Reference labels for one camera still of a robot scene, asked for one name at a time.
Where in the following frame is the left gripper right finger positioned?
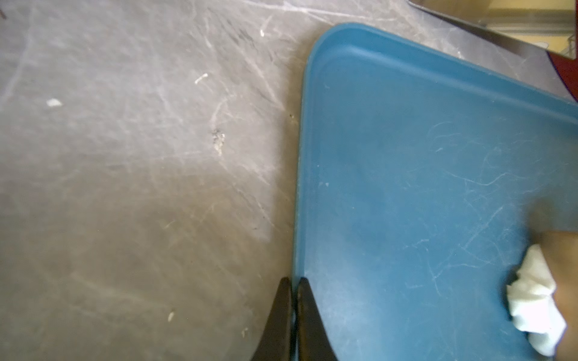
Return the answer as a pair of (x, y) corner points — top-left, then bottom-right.
(297, 278), (337, 361)

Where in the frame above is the wooden rolling pin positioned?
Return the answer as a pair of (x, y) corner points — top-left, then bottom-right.
(540, 231), (577, 360)

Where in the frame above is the teal plastic tray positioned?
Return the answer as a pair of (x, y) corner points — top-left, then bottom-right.
(294, 23), (577, 360)

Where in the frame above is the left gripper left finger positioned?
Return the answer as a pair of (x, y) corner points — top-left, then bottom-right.
(251, 278), (293, 361)

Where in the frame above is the white dough lump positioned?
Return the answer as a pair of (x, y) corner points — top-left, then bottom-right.
(507, 245), (567, 357)

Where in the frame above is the red round tray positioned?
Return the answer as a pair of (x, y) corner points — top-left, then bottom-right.
(548, 52), (578, 101)

